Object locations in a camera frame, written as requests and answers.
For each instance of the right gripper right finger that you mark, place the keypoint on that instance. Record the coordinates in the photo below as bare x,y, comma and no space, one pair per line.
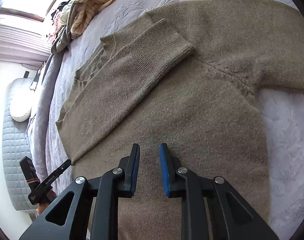
210,208

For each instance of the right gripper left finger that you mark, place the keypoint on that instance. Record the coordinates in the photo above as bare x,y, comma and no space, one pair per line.
89,200

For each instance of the brown knit sweater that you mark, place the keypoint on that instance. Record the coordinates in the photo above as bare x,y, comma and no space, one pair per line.
186,74

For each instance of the left hand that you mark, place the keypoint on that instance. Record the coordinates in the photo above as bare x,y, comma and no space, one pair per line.
43,206

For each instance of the grey quilted headboard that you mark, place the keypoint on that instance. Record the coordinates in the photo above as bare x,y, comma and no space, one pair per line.
14,148

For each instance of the white pillow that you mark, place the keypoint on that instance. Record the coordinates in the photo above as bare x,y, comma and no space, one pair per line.
20,107

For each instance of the purple curtain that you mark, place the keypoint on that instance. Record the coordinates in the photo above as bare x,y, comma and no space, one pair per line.
22,46

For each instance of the dark grey garment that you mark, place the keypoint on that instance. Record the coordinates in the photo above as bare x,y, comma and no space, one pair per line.
64,38

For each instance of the pale green quilted garment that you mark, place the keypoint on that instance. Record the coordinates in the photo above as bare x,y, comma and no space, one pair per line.
64,13

